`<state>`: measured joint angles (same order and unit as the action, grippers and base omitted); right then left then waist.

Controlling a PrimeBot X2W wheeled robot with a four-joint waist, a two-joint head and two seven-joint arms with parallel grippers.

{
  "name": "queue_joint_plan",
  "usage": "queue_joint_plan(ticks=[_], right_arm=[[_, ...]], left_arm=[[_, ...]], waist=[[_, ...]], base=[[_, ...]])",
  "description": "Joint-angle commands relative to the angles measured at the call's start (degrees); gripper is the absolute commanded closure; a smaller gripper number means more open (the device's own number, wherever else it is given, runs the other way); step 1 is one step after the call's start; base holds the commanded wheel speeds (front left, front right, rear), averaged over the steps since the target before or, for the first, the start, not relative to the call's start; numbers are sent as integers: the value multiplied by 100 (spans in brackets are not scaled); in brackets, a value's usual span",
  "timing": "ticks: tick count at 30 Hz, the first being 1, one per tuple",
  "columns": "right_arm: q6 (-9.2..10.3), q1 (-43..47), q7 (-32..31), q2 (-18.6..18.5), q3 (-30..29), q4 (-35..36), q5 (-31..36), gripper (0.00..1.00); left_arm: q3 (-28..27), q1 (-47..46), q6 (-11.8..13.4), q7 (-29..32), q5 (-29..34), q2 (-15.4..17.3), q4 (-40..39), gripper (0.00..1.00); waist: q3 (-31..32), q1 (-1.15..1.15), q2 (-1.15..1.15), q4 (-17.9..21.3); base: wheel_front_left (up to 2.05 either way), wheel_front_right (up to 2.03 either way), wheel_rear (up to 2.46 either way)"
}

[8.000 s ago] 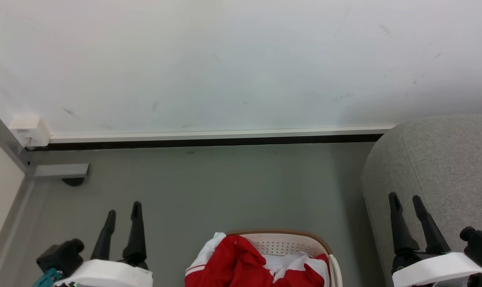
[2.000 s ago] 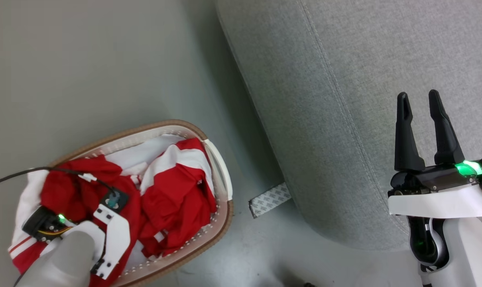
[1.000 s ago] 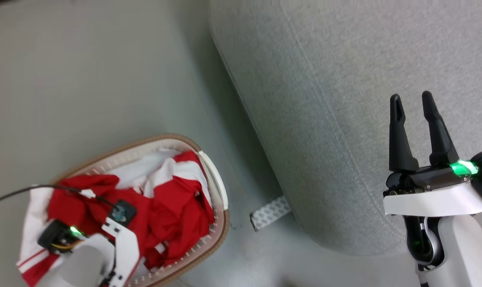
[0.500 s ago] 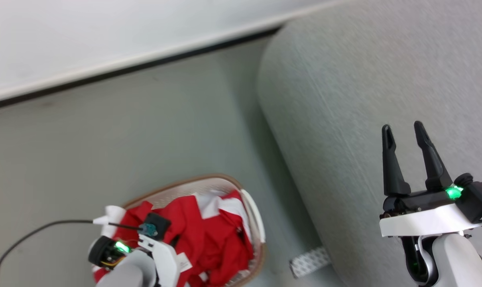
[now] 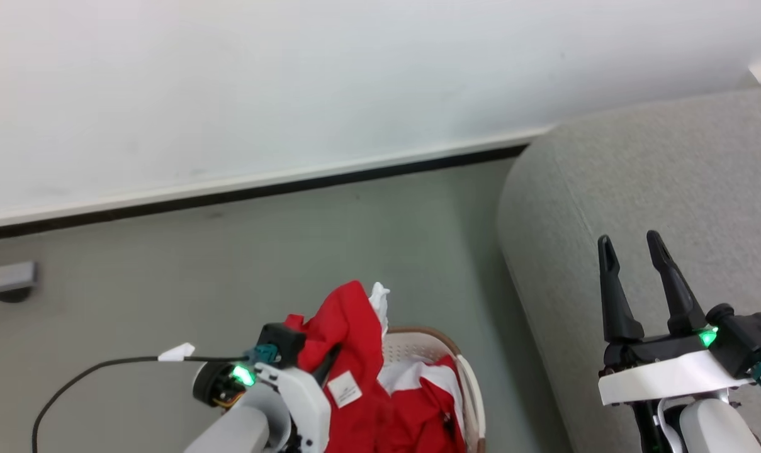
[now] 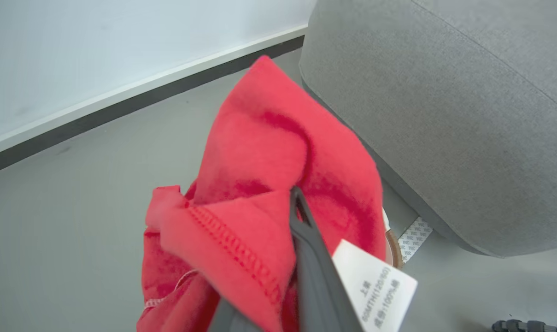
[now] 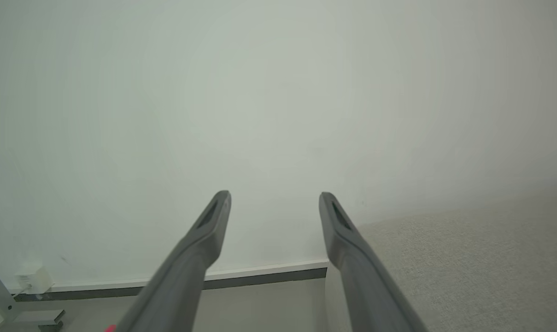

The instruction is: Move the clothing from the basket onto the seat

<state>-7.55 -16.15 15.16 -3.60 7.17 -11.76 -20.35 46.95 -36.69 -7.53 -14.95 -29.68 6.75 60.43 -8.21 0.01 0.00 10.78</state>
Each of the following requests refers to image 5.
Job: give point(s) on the red jacket with white stripes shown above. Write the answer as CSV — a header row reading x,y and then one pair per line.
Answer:
x,y
355,340

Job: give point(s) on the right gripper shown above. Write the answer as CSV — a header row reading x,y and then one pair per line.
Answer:
x,y
663,377

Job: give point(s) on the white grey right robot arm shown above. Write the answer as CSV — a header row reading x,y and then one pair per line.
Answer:
x,y
714,428

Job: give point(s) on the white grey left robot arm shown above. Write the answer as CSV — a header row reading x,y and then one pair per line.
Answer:
x,y
242,431

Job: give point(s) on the grey metal floor bracket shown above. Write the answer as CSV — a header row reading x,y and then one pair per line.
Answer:
x,y
5,278

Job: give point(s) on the white and black baseboard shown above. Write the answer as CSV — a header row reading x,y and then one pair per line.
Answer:
x,y
260,182

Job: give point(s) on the cream plastic laundry basket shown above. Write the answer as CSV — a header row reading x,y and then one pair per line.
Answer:
x,y
418,346

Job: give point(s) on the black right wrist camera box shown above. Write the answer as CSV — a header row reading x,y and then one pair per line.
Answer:
x,y
748,340

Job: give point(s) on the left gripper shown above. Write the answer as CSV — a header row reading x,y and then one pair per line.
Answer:
x,y
308,409

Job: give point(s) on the grey fabric sofa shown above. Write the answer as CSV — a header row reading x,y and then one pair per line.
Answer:
x,y
670,189

